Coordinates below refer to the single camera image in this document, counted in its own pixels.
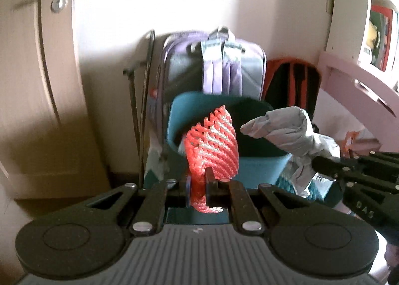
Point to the beige wooden door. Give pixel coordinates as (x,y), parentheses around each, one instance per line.
(25,85)

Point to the black metal stand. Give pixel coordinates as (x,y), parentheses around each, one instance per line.
(134,104)

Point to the small beige wall plate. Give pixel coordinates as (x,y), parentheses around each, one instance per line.
(329,4)

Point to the teal trash bin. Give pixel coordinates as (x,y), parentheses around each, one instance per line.
(187,107)

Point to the teal white patterned cloth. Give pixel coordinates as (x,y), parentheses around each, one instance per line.
(288,183)

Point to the purple backpack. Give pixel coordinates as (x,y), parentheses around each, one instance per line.
(187,66)

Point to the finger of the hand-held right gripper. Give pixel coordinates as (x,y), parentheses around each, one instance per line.
(367,207)
(327,165)

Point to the white bookshelf with books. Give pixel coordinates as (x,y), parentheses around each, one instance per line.
(346,66)

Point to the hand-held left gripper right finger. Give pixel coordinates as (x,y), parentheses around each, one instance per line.
(209,188)

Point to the red book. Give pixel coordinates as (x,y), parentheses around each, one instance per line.
(385,38)

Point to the yellow toy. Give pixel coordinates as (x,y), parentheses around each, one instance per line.
(372,34)

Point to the silver door lock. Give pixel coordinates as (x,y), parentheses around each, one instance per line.
(58,4)

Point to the black orange backpack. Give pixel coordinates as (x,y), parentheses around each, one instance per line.
(290,85)

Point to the red foam fruit net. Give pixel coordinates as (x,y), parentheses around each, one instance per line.
(215,147)

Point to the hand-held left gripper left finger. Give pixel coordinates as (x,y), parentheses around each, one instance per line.
(188,188)

